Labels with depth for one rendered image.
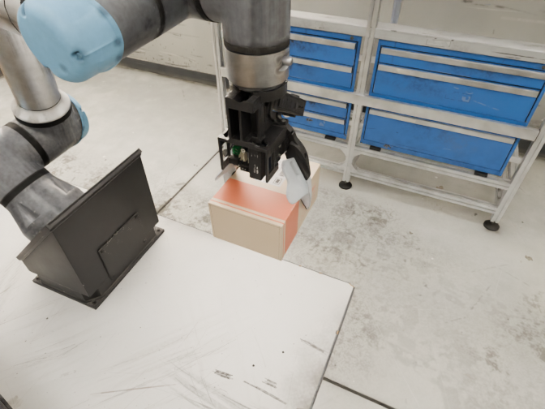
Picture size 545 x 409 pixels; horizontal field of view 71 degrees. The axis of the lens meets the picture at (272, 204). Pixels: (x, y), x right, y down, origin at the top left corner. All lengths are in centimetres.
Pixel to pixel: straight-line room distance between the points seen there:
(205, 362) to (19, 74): 68
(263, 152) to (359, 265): 152
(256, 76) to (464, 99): 163
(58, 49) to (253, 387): 69
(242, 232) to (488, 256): 179
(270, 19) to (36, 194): 66
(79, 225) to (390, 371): 128
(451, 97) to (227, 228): 157
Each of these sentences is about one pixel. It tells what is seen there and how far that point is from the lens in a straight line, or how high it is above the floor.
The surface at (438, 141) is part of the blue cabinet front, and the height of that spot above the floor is 44.
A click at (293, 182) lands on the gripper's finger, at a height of 116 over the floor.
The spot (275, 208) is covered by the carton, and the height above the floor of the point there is 112.
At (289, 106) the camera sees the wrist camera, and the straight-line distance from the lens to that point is 54.
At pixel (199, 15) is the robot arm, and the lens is 47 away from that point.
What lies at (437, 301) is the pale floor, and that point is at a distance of 194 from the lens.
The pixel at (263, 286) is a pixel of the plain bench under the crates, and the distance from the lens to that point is 98.
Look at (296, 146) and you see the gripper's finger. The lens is 52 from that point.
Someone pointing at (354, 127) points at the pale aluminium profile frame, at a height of 42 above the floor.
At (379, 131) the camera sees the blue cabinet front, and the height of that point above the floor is 42.
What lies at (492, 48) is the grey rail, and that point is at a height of 92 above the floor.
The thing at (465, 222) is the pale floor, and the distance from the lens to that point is 236.
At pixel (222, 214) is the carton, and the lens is 57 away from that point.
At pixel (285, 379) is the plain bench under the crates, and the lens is 87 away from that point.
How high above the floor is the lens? 150
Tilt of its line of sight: 43 degrees down
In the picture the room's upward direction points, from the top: straight up
